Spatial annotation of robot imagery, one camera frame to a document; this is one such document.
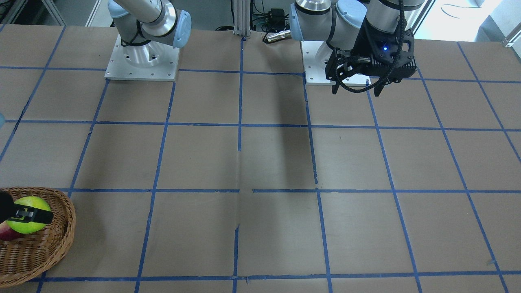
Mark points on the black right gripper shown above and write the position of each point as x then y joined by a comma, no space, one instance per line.
5,207

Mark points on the wicker basket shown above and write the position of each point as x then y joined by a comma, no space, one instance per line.
26,258

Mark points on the black wrist camera, left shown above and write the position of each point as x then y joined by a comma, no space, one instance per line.
385,48

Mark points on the silver cylinder connector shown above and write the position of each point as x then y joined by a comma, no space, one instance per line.
271,38

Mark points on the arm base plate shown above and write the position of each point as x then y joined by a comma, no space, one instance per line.
315,54
151,62

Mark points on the green apple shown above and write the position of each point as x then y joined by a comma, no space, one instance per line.
28,201

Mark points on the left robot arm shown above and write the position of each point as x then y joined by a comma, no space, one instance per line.
311,20

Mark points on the aluminium frame post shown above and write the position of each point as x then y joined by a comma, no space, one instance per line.
242,17

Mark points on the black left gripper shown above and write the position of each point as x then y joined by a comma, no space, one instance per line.
363,44

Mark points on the red yellow apple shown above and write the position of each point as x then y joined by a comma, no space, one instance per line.
7,233

